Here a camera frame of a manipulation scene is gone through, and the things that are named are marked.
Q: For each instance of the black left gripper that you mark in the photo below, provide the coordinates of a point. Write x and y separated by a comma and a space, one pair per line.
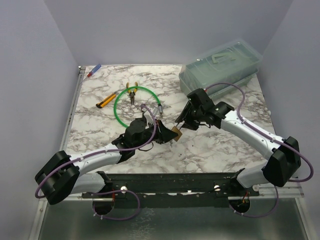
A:
163, 134

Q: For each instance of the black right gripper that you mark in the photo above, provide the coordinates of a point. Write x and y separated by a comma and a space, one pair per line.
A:
184, 116

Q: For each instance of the brass padlock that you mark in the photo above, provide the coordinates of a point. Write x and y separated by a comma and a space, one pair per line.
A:
176, 130

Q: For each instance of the green cable lock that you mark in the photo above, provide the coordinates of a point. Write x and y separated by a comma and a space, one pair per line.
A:
122, 101

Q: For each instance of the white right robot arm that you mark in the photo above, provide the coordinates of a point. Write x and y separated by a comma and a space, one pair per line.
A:
282, 155

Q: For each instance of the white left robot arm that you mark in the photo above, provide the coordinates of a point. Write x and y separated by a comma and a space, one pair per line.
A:
58, 178

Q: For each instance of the yellow black utility knife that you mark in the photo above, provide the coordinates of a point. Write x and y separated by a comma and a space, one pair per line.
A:
106, 101

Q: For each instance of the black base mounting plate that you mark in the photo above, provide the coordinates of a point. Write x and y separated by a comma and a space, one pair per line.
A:
179, 190

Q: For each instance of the translucent green plastic toolbox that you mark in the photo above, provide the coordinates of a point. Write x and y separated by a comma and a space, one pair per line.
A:
235, 62

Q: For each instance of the blue red screwdriver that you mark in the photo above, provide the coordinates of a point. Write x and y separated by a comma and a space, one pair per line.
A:
93, 70

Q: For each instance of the yellow handled pliers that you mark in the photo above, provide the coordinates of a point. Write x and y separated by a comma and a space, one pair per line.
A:
132, 93

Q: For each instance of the aluminium side rail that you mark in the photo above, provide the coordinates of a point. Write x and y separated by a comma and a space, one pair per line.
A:
70, 116

